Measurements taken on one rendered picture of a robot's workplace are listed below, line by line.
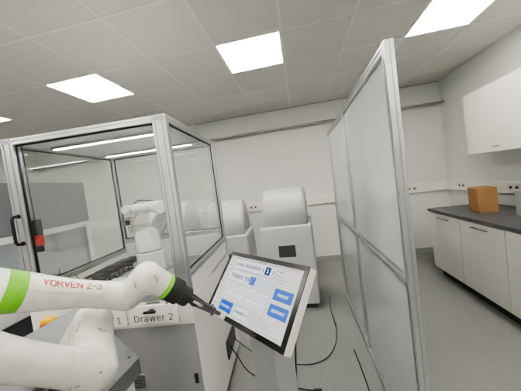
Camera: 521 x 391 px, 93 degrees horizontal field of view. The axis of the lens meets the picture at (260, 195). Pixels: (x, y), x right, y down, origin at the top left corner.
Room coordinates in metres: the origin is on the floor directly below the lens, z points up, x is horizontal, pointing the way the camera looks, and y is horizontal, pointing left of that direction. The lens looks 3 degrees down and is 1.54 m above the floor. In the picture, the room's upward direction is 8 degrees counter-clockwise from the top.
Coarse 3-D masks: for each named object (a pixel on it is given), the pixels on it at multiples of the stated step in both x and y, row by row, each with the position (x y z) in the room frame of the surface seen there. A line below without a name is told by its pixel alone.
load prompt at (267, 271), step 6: (240, 264) 1.20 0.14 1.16; (246, 264) 1.17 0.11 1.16; (252, 264) 1.14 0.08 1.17; (258, 264) 1.12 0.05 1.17; (246, 270) 1.15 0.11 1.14; (252, 270) 1.12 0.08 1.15; (258, 270) 1.09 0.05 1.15; (264, 270) 1.07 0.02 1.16; (270, 270) 1.05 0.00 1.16; (276, 270) 1.02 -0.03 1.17; (264, 276) 1.05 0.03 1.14; (270, 276) 1.03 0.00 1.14
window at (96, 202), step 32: (32, 160) 1.47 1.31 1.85; (64, 160) 1.45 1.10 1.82; (96, 160) 1.43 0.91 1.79; (128, 160) 1.41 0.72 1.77; (32, 192) 1.47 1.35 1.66; (64, 192) 1.45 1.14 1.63; (96, 192) 1.43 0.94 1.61; (128, 192) 1.42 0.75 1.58; (160, 192) 1.40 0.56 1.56; (32, 224) 1.47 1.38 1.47; (64, 224) 1.45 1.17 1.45; (96, 224) 1.44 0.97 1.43; (128, 224) 1.42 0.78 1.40; (160, 224) 1.40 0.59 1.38; (64, 256) 1.46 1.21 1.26; (96, 256) 1.44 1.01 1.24; (128, 256) 1.42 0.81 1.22; (160, 256) 1.40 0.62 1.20
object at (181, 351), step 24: (120, 336) 1.41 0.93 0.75; (144, 336) 1.40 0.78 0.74; (168, 336) 1.39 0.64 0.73; (192, 336) 1.38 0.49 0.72; (216, 336) 1.69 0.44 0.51; (144, 360) 1.40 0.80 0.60; (168, 360) 1.39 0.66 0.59; (192, 360) 1.38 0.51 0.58; (216, 360) 1.62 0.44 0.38; (144, 384) 1.40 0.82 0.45; (168, 384) 1.39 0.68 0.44; (192, 384) 1.38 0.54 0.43; (216, 384) 1.56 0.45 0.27
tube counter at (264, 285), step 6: (246, 276) 1.12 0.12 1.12; (252, 276) 1.10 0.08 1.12; (246, 282) 1.10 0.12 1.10; (252, 282) 1.07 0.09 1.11; (258, 282) 1.05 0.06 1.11; (264, 282) 1.03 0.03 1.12; (270, 282) 1.01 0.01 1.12; (258, 288) 1.03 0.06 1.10; (264, 288) 1.01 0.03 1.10; (270, 288) 0.99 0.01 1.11
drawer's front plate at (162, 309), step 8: (152, 304) 1.39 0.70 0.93; (160, 304) 1.38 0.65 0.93; (168, 304) 1.37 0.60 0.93; (176, 304) 1.37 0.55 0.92; (136, 312) 1.38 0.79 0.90; (160, 312) 1.37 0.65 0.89; (168, 312) 1.37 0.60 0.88; (176, 312) 1.36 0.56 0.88; (136, 320) 1.39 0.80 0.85; (152, 320) 1.38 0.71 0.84; (160, 320) 1.37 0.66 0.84; (168, 320) 1.37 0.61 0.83; (176, 320) 1.36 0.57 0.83
